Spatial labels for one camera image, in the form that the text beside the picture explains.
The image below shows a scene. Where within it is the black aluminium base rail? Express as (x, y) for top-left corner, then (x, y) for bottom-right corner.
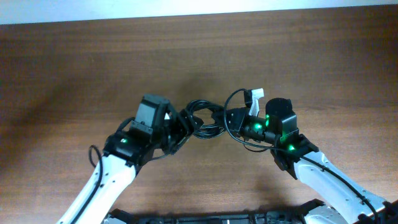
(104, 198), (343, 224)

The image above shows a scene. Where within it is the thick black USB cable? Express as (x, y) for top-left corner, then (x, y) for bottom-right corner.
(185, 99), (227, 140)

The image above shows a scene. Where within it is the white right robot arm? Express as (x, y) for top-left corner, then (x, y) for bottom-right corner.
(213, 98), (397, 223)

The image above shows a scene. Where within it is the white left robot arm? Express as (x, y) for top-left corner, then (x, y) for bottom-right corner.
(59, 94), (203, 223)

